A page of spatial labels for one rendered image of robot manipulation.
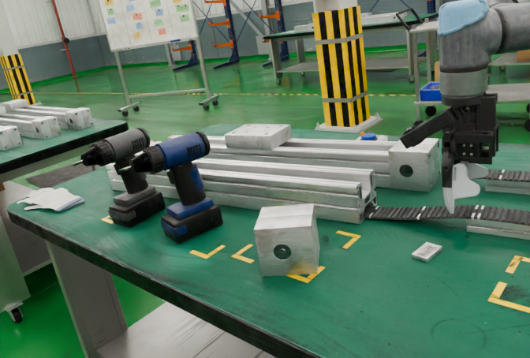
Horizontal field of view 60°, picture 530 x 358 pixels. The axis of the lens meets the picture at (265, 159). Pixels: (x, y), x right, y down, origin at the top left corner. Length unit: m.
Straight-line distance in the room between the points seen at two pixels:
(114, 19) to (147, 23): 0.55
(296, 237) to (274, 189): 0.27
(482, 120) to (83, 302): 1.34
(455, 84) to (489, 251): 0.29
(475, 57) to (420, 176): 0.36
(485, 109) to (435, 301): 0.33
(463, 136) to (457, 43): 0.16
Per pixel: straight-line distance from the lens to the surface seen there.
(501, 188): 1.11
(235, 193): 1.14
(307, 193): 1.00
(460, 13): 0.82
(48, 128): 2.54
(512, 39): 0.85
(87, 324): 1.74
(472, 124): 0.87
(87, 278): 1.68
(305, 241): 0.80
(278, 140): 1.27
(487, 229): 0.94
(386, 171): 1.12
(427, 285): 0.80
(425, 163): 1.09
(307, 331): 0.72
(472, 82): 0.83
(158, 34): 6.77
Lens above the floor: 1.23
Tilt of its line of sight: 18 degrees down
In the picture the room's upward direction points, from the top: 10 degrees counter-clockwise
